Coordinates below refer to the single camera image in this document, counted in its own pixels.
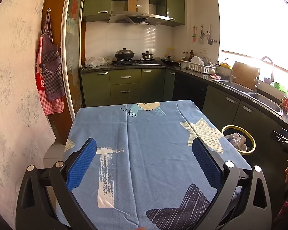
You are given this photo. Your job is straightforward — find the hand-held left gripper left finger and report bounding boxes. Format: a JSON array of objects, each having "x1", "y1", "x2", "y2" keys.
[{"x1": 16, "y1": 138, "x2": 98, "y2": 230}]

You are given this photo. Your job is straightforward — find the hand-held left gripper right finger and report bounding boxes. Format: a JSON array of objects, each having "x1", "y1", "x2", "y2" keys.
[{"x1": 191, "y1": 138, "x2": 272, "y2": 230}]

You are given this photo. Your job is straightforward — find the clear plastic bottle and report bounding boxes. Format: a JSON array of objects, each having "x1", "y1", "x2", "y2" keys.
[{"x1": 225, "y1": 132, "x2": 247, "y2": 147}]

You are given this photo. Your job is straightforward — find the black bin with yellow rim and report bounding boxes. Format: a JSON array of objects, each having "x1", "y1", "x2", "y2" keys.
[{"x1": 221, "y1": 125, "x2": 256, "y2": 156}]

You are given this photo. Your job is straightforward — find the stainless steel double sink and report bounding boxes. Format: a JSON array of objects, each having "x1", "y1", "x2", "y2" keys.
[{"x1": 217, "y1": 80, "x2": 284, "y2": 117}]

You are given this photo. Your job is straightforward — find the green plastic object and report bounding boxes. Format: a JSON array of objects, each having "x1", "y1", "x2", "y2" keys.
[{"x1": 274, "y1": 82, "x2": 288, "y2": 93}]

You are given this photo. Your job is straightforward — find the tall curved steel faucet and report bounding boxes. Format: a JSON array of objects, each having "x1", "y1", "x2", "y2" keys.
[{"x1": 253, "y1": 56, "x2": 274, "y2": 93}]

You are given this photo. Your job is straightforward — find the blue printed tablecloth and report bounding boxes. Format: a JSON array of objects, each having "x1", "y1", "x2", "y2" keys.
[{"x1": 56, "y1": 100, "x2": 252, "y2": 230}]

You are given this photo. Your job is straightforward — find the wooden cutting board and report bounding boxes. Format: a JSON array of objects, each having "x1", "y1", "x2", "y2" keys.
[{"x1": 231, "y1": 61, "x2": 260, "y2": 90}]

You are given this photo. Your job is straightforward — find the green base cabinets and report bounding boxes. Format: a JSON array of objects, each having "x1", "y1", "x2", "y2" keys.
[{"x1": 80, "y1": 67, "x2": 288, "y2": 154}]

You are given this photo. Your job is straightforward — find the red checked apron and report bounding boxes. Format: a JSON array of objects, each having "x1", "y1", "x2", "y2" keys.
[{"x1": 35, "y1": 37, "x2": 65, "y2": 115}]

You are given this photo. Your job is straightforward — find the white dish rack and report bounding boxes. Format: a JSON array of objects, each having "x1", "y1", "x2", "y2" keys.
[{"x1": 184, "y1": 61, "x2": 218, "y2": 74}]

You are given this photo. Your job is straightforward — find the crumpled plastic bags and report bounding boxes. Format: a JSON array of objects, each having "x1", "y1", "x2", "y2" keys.
[{"x1": 84, "y1": 56, "x2": 113, "y2": 68}]

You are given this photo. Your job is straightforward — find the purple checked apron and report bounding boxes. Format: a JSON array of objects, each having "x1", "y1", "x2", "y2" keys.
[{"x1": 41, "y1": 10, "x2": 65, "y2": 101}]

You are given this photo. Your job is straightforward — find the black frying pan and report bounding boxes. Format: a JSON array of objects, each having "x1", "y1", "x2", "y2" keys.
[{"x1": 160, "y1": 56, "x2": 178, "y2": 65}]

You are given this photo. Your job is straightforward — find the dark sauce bottles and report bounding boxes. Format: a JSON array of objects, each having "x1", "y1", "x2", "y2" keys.
[{"x1": 182, "y1": 50, "x2": 195, "y2": 61}]

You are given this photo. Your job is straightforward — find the printed glass sliding door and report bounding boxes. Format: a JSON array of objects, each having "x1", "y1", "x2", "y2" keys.
[{"x1": 62, "y1": 0, "x2": 87, "y2": 122}]

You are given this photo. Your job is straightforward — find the black gas stove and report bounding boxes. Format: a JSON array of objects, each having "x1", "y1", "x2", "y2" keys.
[{"x1": 112, "y1": 59, "x2": 164, "y2": 66}]

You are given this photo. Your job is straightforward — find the black wok with lid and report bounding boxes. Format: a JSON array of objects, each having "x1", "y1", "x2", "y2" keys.
[{"x1": 114, "y1": 48, "x2": 135, "y2": 61}]

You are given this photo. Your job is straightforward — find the bright window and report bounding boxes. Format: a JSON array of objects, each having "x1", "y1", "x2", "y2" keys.
[{"x1": 216, "y1": 0, "x2": 288, "y2": 94}]

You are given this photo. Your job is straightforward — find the stainless steel range hood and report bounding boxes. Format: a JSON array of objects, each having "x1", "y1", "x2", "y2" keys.
[{"x1": 108, "y1": 0, "x2": 171, "y2": 26}]

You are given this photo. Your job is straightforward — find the green wall cabinets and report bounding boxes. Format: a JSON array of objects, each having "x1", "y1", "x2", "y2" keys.
[{"x1": 82, "y1": 0, "x2": 186, "y2": 27}]

